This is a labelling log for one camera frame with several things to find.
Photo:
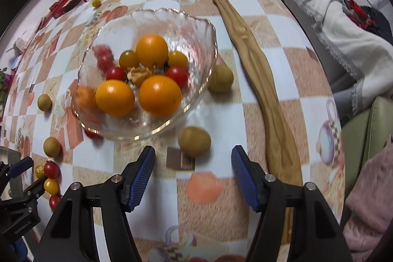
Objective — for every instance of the large orange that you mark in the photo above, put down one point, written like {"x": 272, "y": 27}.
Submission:
{"x": 152, "y": 50}
{"x": 115, "y": 98}
{"x": 160, "y": 95}

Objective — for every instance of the pink fluffy cloth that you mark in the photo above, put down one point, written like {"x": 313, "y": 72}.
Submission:
{"x": 373, "y": 206}

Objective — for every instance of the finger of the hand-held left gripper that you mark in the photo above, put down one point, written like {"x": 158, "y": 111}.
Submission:
{"x": 21, "y": 166}
{"x": 35, "y": 187}

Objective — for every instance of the yellow cherry tomato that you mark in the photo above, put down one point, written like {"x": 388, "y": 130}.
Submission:
{"x": 39, "y": 171}
{"x": 178, "y": 59}
{"x": 51, "y": 185}
{"x": 128, "y": 59}

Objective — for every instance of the green cushion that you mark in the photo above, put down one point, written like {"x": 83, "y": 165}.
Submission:
{"x": 367, "y": 133}

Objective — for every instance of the brown longan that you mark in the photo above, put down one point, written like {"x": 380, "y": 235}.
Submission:
{"x": 52, "y": 147}
{"x": 44, "y": 102}
{"x": 220, "y": 78}
{"x": 194, "y": 141}

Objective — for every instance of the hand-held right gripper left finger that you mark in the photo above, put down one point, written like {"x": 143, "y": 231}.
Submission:
{"x": 140, "y": 180}

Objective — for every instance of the yellow longan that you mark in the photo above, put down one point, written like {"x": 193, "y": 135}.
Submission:
{"x": 96, "y": 2}

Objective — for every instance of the white fringed blanket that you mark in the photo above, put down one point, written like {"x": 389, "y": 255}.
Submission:
{"x": 322, "y": 10}

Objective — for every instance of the green potted plant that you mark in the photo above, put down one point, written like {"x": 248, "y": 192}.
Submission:
{"x": 3, "y": 81}

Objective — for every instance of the wooden back scratcher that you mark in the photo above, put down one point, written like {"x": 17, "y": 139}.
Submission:
{"x": 261, "y": 77}

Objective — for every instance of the red and black cloth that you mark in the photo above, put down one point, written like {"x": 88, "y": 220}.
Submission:
{"x": 360, "y": 15}

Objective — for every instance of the small white box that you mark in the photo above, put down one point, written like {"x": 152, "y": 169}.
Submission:
{"x": 20, "y": 44}

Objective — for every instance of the clear glass bowl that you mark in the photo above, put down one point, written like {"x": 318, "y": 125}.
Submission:
{"x": 190, "y": 35}

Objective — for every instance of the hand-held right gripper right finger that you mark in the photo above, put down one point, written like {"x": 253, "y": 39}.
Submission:
{"x": 245, "y": 180}

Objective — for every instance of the checkered printed tablecloth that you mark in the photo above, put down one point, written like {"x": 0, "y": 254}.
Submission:
{"x": 245, "y": 19}

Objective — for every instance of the brown walnut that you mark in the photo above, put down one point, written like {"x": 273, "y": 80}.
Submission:
{"x": 139, "y": 74}

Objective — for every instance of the red cherry tomato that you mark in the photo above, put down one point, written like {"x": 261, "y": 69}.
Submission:
{"x": 51, "y": 170}
{"x": 55, "y": 202}
{"x": 92, "y": 134}
{"x": 115, "y": 73}
{"x": 177, "y": 75}

